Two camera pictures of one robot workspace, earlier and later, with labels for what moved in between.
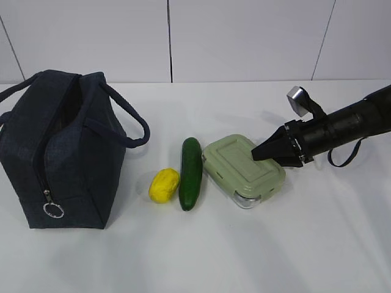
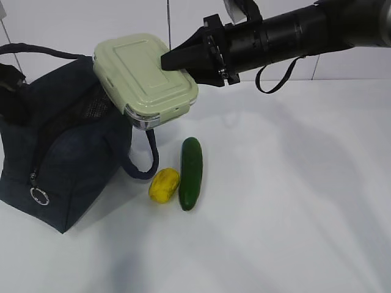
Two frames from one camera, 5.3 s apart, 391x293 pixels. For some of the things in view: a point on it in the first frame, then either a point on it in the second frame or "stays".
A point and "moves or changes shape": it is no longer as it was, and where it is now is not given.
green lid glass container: [230, 163] to [129, 66]
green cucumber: [191, 171] stays
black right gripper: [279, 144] to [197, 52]
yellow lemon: [164, 185] stays
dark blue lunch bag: [62, 148] moves or changes shape
